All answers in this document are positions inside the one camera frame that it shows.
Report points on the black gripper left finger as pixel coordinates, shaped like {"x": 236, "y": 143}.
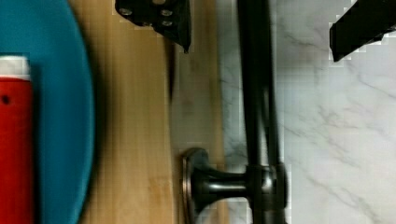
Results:
{"x": 170, "y": 18}

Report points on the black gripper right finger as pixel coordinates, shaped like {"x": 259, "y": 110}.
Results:
{"x": 366, "y": 22}

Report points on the wooden drawer with black handle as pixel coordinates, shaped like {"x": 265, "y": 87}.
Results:
{"x": 264, "y": 183}

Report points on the wooden drawer cabinet box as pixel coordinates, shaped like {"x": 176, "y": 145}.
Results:
{"x": 132, "y": 181}

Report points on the blue plate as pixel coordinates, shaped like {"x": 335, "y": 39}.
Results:
{"x": 47, "y": 33}

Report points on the red toy fruit slice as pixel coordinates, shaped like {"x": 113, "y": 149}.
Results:
{"x": 16, "y": 147}

